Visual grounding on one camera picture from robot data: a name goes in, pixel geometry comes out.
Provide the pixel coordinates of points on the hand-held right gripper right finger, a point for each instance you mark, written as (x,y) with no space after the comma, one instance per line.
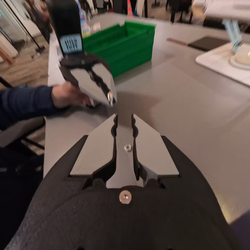
(154,154)

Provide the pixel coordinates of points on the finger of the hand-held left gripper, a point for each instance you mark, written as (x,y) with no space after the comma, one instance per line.
(87,84)
(106,76)

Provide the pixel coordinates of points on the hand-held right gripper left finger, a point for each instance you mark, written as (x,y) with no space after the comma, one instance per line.
(95,152)

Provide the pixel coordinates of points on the silver bolt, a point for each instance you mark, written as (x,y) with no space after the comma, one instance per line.
(110,97)

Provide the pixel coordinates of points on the silver hex nut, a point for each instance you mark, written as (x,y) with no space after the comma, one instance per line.
(128,147)

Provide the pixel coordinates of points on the green plastic bin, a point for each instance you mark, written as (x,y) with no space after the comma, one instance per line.
(127,48)

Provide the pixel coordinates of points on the person's left forearm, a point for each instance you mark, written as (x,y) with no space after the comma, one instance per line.
(25,103)

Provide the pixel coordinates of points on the person's left hand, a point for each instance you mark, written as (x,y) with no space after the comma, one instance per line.
(66,95)

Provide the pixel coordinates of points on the disinfectant wipes canister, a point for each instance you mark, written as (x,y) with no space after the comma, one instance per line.
(85,27)

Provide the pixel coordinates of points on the black floor lamp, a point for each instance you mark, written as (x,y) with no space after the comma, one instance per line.
(29,35)

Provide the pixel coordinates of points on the orange traffic cone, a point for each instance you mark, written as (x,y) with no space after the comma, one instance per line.
(130,9)

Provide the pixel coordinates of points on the white cabinet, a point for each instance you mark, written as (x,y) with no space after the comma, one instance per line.
(7,46)

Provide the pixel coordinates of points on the person's black chair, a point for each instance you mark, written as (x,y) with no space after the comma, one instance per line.
(17,130)

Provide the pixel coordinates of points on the person's body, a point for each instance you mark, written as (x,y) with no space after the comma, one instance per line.
(15,195)

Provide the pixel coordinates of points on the black office chair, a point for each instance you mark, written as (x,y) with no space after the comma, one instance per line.
(179,7)

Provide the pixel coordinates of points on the black rectangular pad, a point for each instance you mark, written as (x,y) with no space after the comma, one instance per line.
(209,44)

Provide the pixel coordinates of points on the white folding stand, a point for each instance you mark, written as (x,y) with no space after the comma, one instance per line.
(214,60)

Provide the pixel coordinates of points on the printed instruction sheet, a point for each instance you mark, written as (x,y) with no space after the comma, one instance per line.
(224,7)

